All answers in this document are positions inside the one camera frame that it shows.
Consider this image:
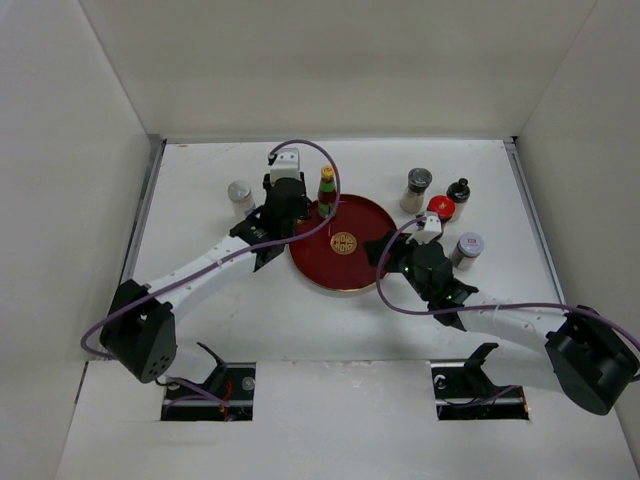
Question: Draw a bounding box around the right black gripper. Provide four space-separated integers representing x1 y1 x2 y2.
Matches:
363 229 432 302

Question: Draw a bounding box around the green label sauce bottle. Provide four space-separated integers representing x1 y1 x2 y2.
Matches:
317 165 337 218

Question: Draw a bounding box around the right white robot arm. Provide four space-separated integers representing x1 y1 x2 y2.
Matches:
364 231 639 415

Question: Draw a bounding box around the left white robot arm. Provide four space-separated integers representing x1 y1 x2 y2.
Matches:
99 175 311 399

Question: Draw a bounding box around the red round tray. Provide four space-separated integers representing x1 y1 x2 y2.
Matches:
289 194 396 291

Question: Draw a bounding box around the tall silver lid jar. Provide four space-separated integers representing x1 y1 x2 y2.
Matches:
227 180 256 220

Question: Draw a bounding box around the grey lid spice shaker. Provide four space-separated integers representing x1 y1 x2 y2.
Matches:
399 167 433 214

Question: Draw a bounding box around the red lid sauce jar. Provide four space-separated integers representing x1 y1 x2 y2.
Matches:
427 195 456 224

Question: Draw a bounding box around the silver lid pepper jar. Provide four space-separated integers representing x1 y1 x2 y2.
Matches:
450 232 485 270

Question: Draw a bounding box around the black cap small bottle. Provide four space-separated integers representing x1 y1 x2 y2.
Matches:
446 178 471 222

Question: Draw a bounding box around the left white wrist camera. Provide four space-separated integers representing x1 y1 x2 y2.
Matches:
268 148 301 184

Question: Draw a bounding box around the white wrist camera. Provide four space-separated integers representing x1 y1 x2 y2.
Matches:
268 148 301 184
410 211 443 244

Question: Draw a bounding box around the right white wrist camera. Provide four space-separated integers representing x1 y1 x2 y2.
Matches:
410 211 443 244

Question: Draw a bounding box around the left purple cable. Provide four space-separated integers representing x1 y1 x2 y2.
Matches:
80 138 342 362

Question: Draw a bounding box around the purple cable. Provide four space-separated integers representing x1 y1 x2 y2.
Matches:
80 138 342 362
375 215 640 354

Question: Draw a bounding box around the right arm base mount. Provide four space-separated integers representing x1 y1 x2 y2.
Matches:
430 343 529 421

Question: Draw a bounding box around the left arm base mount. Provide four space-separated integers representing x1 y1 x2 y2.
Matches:
156 342 257 422

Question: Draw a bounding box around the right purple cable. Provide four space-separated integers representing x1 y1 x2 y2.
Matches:
375 215 640 354

